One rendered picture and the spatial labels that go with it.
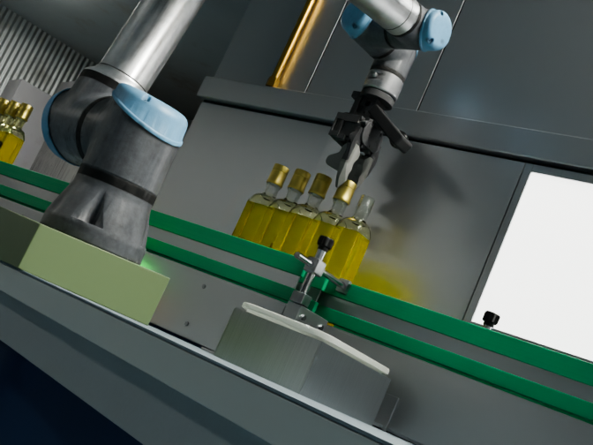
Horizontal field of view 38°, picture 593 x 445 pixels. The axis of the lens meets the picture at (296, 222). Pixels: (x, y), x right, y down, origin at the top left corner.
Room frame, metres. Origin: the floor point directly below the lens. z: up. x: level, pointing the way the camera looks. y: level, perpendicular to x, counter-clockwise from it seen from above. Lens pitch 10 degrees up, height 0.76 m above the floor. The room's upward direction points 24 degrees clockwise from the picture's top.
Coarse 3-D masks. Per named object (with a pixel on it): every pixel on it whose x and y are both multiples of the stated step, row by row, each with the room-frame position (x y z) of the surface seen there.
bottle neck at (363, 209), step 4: (364, 196) 1.59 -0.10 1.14; (368, 196) 1.59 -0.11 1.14; (360, 200) 1.60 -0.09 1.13; (364, 200) 1.59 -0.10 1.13; (368, 200) 1.59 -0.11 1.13; (372, 200) 1.60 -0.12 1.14; (360, 204) 1.59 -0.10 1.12; (364, 204) 1.59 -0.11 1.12; (368, 204) 1.59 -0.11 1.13; (372, 204) 1.60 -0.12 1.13; (356, 208) 1.60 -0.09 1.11; (360, 208) 1.59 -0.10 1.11; (364, 208) 1.59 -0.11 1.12; (368, 208) 1.59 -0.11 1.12; (356, 212) 1.60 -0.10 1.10; (360, 212) 1.59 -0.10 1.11; (364, 212) 1.59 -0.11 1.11; (368, 212) 1.60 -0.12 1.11; (356, 216) 1.59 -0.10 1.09; (360, 216) 1.59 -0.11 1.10; (364, 216) 1.59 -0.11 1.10; (364, 220) 1.60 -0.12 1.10
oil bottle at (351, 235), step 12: (336, 228) 1.60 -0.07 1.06; (348, 228) 1.58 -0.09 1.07; (360, 228) 1.57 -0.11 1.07; (336, 240) 1.59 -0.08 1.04; (348, 240) 1.57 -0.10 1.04; (360, 240) 1.58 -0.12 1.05; (336, 252) 1.58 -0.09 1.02; (348, 252) 1.57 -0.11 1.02; (360, 252) 1.59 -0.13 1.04; (336, 264) 1.57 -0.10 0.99; (348, 264) 1.58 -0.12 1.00; (336, 276) 1.57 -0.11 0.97; (348, 276) 1.59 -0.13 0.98
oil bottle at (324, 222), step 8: (320, 216) 1.63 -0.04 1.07; (328, 216) 1.62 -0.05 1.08; (336, 216) 1.62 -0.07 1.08; (312, 224) 1.63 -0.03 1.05; (320, 224) 1.62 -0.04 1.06; (328, 224) 1.61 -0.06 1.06; (312, 232) 1.63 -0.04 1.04; (320, 232) 1.62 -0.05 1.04; (328, 232) 1.61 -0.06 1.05; (304, 240) 1.64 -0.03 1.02; (312, 240) 1.62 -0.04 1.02; (304, 248) 1.63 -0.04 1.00; (312, 248) 1.62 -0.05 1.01; (312, 256) 1.61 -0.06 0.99
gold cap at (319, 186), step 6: (318, 174) 1.67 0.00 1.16; (324, 174) 1.66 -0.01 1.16; (318, 180) 1.66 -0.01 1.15; (324, 180) 1.66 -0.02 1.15; (330, 180) 1.67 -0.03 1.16; (312, 186) 1.67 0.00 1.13; (318, 186) 1.66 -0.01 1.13; (324, 186) 1.66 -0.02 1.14; (318, 192) 1.66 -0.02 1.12; (324, 192) 1.67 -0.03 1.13; (324, 198) 1.67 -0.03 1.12
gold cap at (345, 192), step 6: (348, 180) 1.63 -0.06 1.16; (342, 186) 1.63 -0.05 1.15; (348, 186) 1.63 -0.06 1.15; (354, 186) 1.63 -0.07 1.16; (336, 192) 1.64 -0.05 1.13; (342, 192) 1.63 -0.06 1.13; (348, 192) 1.63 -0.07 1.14; (336, 198) 1.63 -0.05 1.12; (342, 198) 1.63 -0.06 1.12; (348, 198) 1.63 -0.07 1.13; (348, 204) 1.64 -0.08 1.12
